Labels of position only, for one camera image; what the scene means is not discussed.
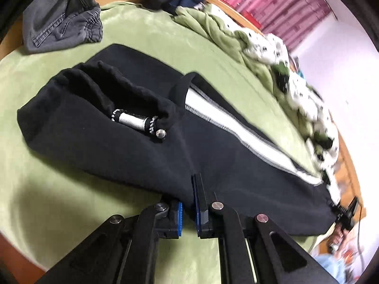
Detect black pants with white stripe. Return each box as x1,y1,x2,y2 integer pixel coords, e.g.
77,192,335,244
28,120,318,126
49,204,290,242
17,44,335,236

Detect person's right hand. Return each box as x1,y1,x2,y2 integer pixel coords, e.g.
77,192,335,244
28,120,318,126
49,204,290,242
326,224,349,254

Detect green fleece bed blanket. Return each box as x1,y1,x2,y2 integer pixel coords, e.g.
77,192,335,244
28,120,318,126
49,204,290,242
1,3,317,269

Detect white floral green duvet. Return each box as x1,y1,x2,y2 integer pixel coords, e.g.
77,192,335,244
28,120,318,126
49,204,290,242
173,3,342,205

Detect red striped curtain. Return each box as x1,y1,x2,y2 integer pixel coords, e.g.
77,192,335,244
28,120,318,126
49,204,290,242
221,0,333,51

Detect grey denim garment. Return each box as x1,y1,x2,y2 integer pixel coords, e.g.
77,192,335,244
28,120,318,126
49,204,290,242
23,0,103,53

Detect wooden bed frame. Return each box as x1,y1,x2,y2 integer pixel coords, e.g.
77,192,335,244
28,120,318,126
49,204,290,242
1,0,371,273

